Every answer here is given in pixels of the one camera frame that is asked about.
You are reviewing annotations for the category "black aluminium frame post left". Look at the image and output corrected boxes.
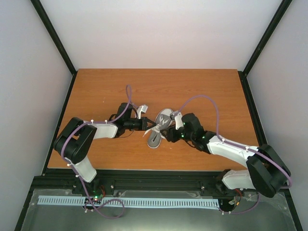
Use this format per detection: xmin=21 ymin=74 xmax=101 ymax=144
xmin=30 ymin=0 xmax=77 ymax=77

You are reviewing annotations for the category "white shoelace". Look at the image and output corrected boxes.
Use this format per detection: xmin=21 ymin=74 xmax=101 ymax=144
xmin=143 ymin=115 xmax=170 ymax=136

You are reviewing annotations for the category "black left table side rail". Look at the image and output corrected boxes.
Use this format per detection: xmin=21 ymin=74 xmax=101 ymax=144
xmin=15 ymin=71 xmax=78 ymax=231

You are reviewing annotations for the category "light blue slotted cable duct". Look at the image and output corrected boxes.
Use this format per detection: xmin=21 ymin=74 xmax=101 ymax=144
xmin=37 ymin=195 xmax=219 ymax=210

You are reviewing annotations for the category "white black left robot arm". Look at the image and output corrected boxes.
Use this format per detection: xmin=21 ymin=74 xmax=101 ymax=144
xmin=53 ymin=103 xmax=156 ymax=194

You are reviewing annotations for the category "black table side rail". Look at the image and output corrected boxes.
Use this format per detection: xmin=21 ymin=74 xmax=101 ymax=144
xmin=238 ymin=71 xmax=303 ymax=231
xmin=15 ymin=71 xmax=78 ymax=231

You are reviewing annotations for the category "grey metal base plate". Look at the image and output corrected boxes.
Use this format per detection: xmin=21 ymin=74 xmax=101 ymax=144
xmin=21 ymin=190 xmax=295 ymax=231

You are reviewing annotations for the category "black right table side rail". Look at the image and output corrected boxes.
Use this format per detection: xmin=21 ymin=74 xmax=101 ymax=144
xmin=238 ymin=71 xmax=303 ymax=231

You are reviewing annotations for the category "grey canvas sneaker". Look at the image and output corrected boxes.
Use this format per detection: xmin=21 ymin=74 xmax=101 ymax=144
xmin=144 ymin=108 xmax=173 ymax=149

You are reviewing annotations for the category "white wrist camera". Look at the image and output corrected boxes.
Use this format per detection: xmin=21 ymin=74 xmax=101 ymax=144
xmin=137 ymin=104 xmax=148 ymax=119
xmin=170 ymin=111 xmax=184 ymax=130

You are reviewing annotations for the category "black aluminium frame post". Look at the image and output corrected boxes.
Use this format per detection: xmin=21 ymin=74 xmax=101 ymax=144
xmin=243 ymin=0 xmax=292 ymax=77
xmin=30 ymin=0 xmax=77 ymax=77

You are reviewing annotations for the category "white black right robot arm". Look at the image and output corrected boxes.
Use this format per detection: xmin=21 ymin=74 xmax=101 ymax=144
xmin=160 ymin=113 xmax=291 ymax=198

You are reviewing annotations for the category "black aluminium frame post right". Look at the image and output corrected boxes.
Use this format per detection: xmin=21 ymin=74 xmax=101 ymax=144
xmin=243 ymin=0 xmax=292 ymax=77

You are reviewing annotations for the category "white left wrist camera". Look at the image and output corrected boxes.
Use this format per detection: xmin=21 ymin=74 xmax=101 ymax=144
xmin=137 ymin=104 xmax=148 ymax=119

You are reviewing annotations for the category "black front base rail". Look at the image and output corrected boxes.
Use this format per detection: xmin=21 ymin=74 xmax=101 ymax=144
xmin=31 ymin=168 xmax=288 ymax=195

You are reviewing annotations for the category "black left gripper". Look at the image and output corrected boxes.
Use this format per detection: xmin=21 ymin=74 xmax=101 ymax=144
xmin=124 ymin=117 xmax=156 ymax=131

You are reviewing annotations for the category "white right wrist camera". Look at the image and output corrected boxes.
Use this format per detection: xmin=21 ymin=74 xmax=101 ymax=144
xmin=170 ymin=111 xmax=184 ymax=130

